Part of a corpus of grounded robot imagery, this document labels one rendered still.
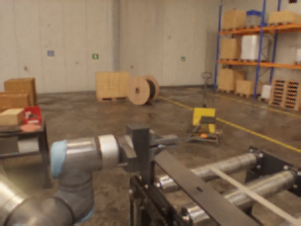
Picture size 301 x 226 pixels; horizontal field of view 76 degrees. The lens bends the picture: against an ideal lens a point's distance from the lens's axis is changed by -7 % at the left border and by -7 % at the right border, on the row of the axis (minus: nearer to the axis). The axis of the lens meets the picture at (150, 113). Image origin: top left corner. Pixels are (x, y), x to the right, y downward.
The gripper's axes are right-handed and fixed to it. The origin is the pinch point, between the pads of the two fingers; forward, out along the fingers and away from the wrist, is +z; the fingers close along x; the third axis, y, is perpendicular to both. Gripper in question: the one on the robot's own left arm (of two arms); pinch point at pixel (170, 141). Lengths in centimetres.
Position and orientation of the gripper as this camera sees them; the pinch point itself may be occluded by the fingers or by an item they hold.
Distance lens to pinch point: 64.2
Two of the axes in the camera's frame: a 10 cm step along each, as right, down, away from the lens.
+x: -0.2, 9.7, 2.5
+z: 9.1, -0.9, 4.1
